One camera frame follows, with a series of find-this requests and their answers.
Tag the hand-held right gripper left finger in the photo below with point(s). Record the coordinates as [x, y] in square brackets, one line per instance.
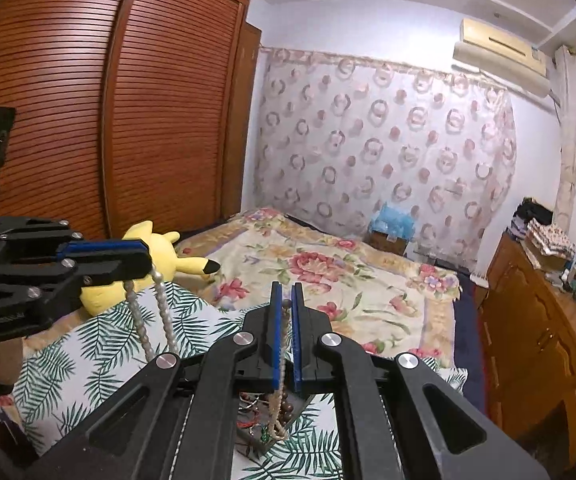
[277, 335]

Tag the wooden louvered wardrobe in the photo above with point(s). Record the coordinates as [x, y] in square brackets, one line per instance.
[118, 110]

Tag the small jewelry pile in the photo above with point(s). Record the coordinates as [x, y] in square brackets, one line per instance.
[255, 410]

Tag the floral blanket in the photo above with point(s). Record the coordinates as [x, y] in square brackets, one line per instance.
[343, 280]

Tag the yellow plush toy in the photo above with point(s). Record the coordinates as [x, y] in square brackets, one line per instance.
[163, 252]

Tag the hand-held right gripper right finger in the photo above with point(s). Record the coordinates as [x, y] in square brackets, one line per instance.
[298, 335]

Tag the small wooden box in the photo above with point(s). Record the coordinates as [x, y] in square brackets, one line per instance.
[387, 244]

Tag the stack of dark clothes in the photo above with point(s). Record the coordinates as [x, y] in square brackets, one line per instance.
[530, 217]

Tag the folded patterned cloths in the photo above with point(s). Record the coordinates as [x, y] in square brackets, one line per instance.
[550, 245]

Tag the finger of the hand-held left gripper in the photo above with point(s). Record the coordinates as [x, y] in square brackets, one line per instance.
[118, 269]
[108, 247]

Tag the wooden cabinet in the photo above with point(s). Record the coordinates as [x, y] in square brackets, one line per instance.
[532, 350]

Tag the beige air conditioner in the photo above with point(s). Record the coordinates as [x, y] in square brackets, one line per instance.
[502, 55]

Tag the leaf-print tablecloth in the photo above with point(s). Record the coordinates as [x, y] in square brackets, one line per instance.
[93, 360]

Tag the blue plush toy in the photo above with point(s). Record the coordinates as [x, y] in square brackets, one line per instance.
[395, 220]

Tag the beige side curtain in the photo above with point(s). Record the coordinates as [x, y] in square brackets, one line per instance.
[570, 135]

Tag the navy bed sheet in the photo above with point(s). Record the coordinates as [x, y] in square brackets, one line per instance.
[470, 340]

